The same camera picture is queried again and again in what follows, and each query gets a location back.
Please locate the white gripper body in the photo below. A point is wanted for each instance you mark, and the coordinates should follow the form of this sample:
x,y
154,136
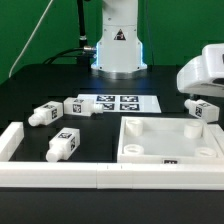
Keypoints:
x,y
193,79

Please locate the white square tabletop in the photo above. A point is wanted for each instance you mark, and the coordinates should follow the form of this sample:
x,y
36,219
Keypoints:
x,y
151,140

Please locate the white marker tag sheet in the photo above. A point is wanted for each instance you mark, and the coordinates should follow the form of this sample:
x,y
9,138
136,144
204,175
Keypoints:
x,y
125,103

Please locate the black pole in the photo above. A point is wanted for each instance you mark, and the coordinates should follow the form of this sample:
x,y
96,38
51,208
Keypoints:
x,y
82,59

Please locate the white U-shaped obstacle fence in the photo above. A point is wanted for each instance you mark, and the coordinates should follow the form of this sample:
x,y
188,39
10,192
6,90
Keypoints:
x,y
115,175

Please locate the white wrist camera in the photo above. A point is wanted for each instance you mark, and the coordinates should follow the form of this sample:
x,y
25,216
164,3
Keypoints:
x,y
213,60

